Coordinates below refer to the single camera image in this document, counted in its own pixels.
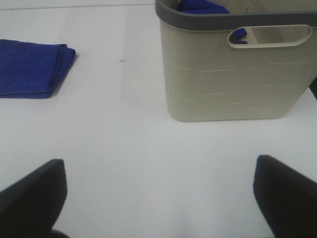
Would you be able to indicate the folded blue towel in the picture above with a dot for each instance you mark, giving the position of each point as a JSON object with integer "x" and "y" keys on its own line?
{"x": 33, "y": 71}

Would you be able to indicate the beige plastic basket grey rim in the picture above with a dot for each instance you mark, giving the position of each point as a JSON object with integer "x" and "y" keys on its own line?
{"x": 253, "y": 62}

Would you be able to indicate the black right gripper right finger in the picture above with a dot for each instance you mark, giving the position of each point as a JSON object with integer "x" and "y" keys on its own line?
{"x": 286, "y": 198}

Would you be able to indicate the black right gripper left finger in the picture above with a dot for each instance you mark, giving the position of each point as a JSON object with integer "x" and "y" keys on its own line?
{"x": 30, "y": 207}

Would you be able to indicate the blue towel in beige basket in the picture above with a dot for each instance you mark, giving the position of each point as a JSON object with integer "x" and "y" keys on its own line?
{"x": 207, "y": 7}

